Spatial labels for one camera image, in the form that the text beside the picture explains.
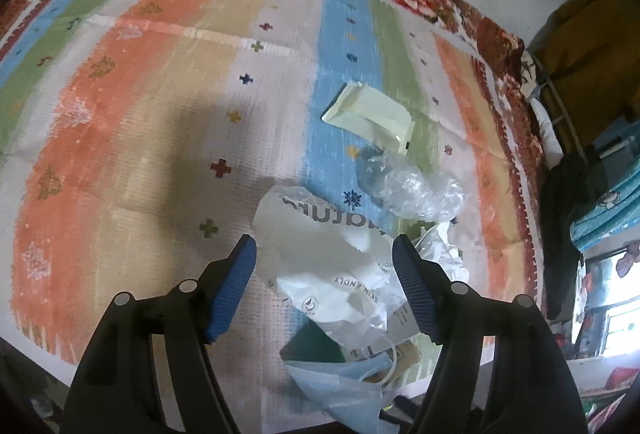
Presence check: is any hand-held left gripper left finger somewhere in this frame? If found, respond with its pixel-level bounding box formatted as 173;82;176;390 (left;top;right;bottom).
60;234;258;434

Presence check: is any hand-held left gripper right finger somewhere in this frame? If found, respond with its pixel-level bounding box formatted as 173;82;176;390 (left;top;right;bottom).
391;235;591;434

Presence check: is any white paper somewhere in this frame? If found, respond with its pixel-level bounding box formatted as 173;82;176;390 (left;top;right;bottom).
419;221;473;296

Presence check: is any white printed plastic bag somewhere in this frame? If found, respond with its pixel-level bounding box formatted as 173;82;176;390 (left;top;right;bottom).
252;184;426;362

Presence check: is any dark green packet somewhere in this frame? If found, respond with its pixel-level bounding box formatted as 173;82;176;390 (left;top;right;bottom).
280;318;347;365

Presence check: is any clear plastic wrap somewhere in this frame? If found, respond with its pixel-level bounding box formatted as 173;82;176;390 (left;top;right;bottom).
356;149;466;222

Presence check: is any blue face mask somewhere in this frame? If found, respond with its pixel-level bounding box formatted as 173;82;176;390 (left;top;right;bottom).
285;354;401;434

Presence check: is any pale yellow packet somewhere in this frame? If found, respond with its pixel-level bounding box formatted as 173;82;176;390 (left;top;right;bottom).
320;82;415;152

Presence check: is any dark hanging clothing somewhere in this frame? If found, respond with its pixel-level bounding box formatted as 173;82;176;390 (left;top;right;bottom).
542;149;617;321

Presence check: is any striped woven mat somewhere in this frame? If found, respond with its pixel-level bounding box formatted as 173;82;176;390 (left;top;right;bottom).
0;0;548;432

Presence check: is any window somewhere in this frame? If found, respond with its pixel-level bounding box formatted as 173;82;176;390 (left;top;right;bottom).
575;244;640;357

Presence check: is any blue cartoon print cloth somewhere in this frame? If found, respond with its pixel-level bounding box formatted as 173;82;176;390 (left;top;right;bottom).
570;174;640;256

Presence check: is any white pillow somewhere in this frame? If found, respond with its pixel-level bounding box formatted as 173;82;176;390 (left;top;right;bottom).
529;96;567;167

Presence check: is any yellow cloth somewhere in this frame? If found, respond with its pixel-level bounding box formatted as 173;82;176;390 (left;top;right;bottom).
537;0;640;150

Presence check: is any metal bed frame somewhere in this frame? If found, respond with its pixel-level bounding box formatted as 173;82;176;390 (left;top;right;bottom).
525;49;591;165

